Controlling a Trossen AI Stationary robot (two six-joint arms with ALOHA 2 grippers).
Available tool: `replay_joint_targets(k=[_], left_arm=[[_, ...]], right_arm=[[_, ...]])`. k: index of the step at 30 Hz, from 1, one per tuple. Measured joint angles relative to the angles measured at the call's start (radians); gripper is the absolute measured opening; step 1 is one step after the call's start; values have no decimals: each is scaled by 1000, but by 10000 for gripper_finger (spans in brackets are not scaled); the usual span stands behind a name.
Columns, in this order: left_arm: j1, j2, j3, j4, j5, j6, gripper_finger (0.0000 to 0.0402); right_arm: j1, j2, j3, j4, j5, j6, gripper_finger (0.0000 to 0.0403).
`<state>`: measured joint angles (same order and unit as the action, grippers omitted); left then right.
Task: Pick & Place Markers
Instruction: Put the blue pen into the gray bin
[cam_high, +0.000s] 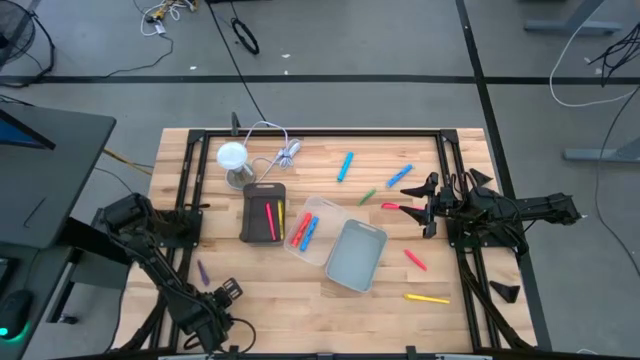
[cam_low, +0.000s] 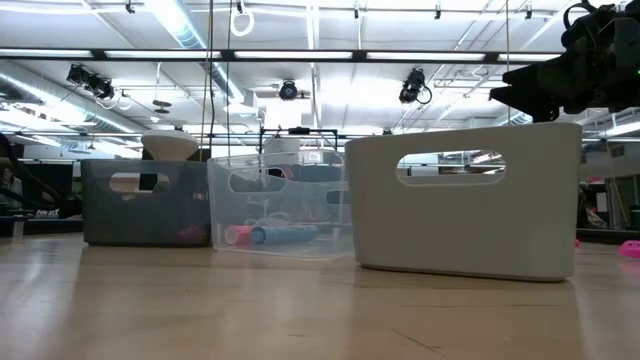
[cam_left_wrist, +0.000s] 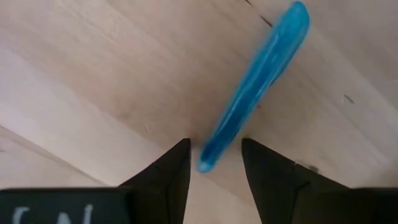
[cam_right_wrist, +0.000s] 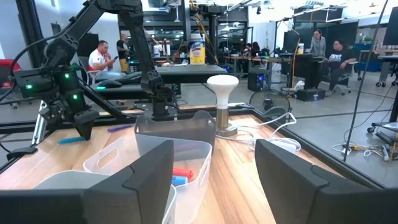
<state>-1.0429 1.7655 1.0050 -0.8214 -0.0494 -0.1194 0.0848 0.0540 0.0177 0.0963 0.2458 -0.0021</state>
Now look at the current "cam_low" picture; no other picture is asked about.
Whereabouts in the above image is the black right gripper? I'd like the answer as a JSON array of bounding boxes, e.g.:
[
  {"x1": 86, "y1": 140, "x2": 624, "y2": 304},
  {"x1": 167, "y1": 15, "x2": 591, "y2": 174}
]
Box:
[{"x1": 489, "y1": 0, "x2": 640, "y2": 124}]

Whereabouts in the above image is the blue marker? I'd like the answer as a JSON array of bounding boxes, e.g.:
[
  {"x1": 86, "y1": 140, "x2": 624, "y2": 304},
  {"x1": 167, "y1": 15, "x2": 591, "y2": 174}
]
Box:
[{"x1": 249, "y1": 224, "x2": 321, "y2": 247}]

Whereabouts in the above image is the red marker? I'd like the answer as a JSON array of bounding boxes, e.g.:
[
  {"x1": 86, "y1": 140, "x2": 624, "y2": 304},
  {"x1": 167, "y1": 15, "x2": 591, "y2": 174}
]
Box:
[{"x1": 223, "y1": 224, "x2": 254, "y2": 247}]

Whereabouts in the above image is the light grey plastic bin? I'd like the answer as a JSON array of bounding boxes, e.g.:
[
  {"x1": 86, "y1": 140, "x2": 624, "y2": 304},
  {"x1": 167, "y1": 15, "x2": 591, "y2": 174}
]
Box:
[{"x1": 344, "y1": 121, "x2": 584, "y2": 283}]

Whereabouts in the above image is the clear plastic bin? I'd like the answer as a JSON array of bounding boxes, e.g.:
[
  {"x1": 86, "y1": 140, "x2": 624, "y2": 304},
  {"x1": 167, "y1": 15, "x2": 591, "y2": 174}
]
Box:
[{"x1": 206, "y1": 149, "x2": 355, "y2": 261}]

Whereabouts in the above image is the dark grey translucent bin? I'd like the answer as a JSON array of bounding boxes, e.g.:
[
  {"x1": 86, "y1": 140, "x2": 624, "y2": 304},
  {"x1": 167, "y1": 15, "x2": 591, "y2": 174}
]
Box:
[{"x1": 80, "y1": 158, "x2": 212, "y2": 248}]

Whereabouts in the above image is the person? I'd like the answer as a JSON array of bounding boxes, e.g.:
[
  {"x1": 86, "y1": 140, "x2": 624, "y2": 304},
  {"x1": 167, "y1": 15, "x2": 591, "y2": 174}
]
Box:
[{"x1": 0, "y1": 157, "x2": 25, "y2": 211}]

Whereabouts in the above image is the thin grey hanging cable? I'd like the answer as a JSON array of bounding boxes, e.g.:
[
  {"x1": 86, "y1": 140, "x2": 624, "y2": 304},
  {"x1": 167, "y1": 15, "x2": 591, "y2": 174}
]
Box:
[{"x1": 503, "y1": 0, "x2": 512, "y2": 125}]

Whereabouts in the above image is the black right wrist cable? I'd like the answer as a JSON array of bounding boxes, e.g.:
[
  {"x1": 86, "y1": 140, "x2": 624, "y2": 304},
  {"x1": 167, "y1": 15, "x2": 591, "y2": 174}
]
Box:
[{"x1": 562, "y1": 0, "x2": 601, "y2": 33}]

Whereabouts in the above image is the black rig-mounted camera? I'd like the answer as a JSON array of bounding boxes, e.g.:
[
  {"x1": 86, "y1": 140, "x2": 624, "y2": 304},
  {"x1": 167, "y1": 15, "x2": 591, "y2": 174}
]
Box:
[
  {"x1": 66, "y1": 63, "x2": 116, "y2": 101},
  {"x1": 398, "y1": 67, "x2": 434, "y2": 106},
  {"x1": 278, "y1": 79, "x2": 300, "y2": 102}
]

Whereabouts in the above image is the black frame beam with lights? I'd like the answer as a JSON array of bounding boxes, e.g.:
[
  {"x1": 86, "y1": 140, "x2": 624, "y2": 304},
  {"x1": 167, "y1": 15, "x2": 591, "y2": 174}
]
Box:
[{"x1": 0, "y1": 47, "x2": 564, "y2": 64}]

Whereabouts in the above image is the black hanging cable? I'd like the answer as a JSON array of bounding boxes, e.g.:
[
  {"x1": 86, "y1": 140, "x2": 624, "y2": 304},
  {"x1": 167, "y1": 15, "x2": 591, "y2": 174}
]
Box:
[{"x1": 224, "y1": 0, "x2": 235, "y2": 160}]

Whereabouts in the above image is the white hanging cable loop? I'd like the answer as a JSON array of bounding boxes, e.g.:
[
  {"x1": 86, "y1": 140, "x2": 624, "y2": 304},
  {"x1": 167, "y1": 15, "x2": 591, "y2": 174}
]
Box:
[{"x1": 229, "y1": 8, "x2": 255, "y2": 38}]

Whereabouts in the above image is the silver air duct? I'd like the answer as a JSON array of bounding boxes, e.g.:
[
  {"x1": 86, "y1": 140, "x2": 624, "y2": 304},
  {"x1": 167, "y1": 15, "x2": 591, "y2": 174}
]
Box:
[
  {"x1": 0, "y1": 59, "x2": 149, "y2": 135},
  {"x1": 143, "y1": 0, "x2": 259, "y2": 109}
]

